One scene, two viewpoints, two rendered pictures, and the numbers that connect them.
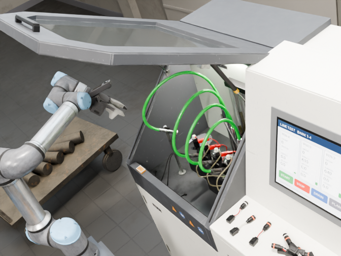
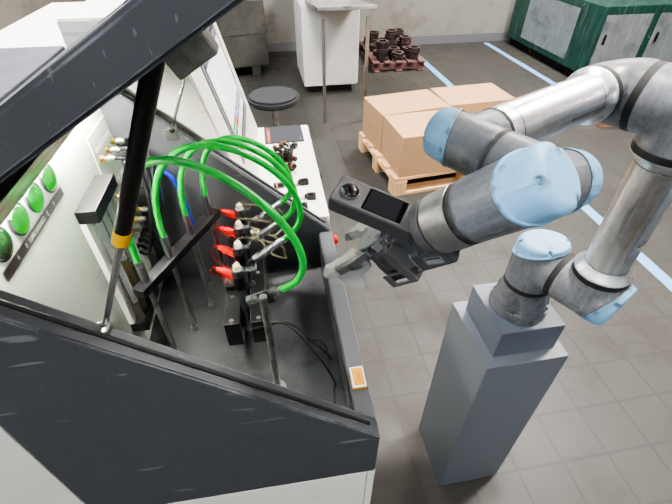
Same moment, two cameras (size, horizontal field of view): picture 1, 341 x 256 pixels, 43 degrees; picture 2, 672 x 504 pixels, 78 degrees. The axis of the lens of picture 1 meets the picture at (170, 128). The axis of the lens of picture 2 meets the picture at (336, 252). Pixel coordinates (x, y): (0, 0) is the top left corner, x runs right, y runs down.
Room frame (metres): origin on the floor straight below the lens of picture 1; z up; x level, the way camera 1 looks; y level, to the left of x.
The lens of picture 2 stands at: (2.21, 0.32, 1.75)
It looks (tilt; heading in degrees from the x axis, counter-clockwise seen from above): 41 degrees down; 196
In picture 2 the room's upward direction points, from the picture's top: straight up
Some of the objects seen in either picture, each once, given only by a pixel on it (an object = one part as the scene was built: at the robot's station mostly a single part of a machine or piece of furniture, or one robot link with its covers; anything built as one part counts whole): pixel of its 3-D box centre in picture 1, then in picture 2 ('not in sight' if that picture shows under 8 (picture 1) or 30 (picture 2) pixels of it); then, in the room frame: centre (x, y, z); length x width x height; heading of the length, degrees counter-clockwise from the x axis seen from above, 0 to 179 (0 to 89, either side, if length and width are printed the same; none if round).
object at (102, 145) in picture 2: not in sight; (125, 185); (1.51, -0.43, 1.20); 0.13 x 0.03 x 0.31; 25
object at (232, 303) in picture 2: (219, 177); (249, 293); (1.51, -0.14, 0.91); 0.34 x 0.10 x 0.15; 25
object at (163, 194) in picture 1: (170, 200); (340, 324); (1.52, 0.12, 0.87); 0.62 x 0.04 x 0.16; 25
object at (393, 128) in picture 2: not in sight; (447, 134); (-1.18, 0.28, 0.24); 1.30 x 0.89 x 0.47; 120
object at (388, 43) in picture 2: not in sight; (390, 45); (-3.91, -0.72, 0.19); 1.10 x 0.72 x 0.37; 26
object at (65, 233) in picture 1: (67, 235); (539, 260); (1.34, 0.58, 1.07); 0.13 x 0.12 x 0.14; 53
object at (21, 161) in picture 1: (50, 132); (551, 110); (1.50, 0.46, 1.49); 0.49 x 0.11 x 0.12; 143
